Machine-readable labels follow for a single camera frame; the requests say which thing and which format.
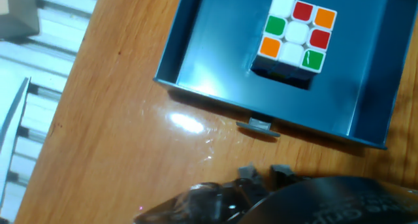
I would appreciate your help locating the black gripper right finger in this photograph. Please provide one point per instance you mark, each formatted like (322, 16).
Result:
(282, 175)

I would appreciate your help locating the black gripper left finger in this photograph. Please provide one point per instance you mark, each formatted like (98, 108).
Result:
(248, 191)

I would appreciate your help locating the blue-grey sliding drawer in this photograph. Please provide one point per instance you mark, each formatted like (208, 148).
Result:
(228, 54)

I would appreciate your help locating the white Rubik's cube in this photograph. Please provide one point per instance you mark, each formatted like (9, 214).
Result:
(295, 33)

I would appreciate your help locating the glossy wooden board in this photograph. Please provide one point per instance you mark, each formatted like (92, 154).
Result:
(114, 136)

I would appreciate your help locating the white paper stack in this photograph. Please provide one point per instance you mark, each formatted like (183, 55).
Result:
(9, 136)

